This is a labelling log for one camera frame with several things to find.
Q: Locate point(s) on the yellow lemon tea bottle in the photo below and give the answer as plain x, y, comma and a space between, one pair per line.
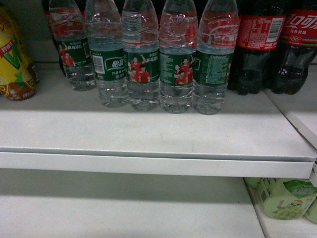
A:
18, 76

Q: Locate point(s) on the white lower shelf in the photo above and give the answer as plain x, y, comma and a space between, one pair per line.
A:
53, 217

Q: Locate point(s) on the right water bottle text label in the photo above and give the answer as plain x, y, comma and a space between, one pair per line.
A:
217, 37

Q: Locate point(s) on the white metal shelf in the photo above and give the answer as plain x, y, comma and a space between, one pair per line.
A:
64, 130

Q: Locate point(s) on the far left water bottle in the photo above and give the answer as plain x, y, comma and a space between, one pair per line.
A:
72, 44

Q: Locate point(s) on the cola bottle red label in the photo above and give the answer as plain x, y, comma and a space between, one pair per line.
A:
260, 28

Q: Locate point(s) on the green grape drink bottle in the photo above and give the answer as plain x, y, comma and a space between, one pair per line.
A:
285, 198

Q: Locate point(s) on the green drink bottle right edge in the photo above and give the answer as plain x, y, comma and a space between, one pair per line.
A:
311, 213

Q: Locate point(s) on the water bottle behind front one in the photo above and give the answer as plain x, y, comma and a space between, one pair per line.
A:
177, 46

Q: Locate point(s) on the water bottle barcode label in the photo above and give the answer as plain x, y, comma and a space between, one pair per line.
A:
104, 32

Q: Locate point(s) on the water bottle red players label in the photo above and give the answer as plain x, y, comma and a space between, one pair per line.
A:
140, 37

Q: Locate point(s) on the cola bottle olympic label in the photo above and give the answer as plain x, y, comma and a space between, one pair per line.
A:
287, 68

